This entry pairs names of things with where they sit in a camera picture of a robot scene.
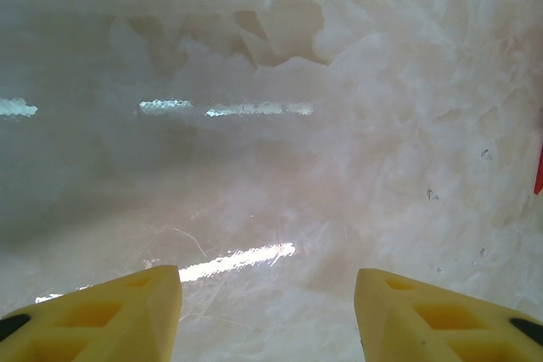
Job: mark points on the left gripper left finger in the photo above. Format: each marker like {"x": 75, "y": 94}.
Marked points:
{"x": 106, "y": 319}

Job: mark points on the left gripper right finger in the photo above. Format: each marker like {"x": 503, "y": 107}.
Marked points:
{"x": 424, "y": 324}

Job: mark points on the red paper sheet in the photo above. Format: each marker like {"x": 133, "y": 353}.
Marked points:
{"x": 539, "y": 179}

